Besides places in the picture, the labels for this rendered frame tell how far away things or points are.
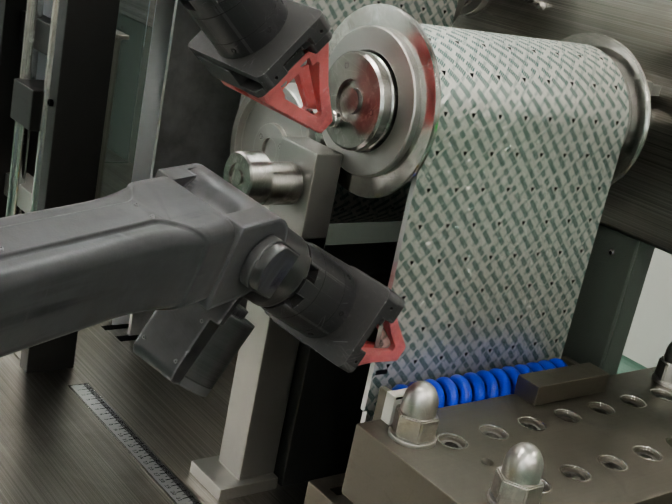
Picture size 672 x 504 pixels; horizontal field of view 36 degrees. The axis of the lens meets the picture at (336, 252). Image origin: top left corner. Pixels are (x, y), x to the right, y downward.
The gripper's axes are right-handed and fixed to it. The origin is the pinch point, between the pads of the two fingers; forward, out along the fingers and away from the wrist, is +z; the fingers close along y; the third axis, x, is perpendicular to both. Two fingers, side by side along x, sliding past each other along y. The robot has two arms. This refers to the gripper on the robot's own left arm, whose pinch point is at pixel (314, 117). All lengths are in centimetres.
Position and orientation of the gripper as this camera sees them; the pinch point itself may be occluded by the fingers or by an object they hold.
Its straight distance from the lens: 79.7
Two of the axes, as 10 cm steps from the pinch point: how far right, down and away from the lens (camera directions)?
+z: 4.7, 5.9, 6.6
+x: 6.7, -7.3, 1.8
